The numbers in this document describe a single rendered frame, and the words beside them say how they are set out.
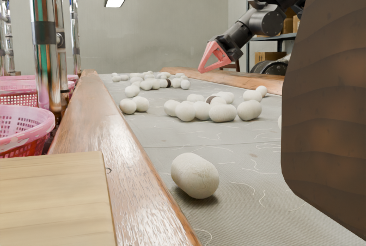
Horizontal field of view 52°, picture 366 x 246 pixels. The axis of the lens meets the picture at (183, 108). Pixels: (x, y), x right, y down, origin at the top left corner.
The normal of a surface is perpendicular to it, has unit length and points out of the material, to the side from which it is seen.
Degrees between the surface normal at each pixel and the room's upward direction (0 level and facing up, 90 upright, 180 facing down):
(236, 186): 0
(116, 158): 0
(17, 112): 75
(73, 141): 0
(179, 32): 90
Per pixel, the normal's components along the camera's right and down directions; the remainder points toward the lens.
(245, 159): -0.02, -0.99
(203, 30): 0.27, 0.12
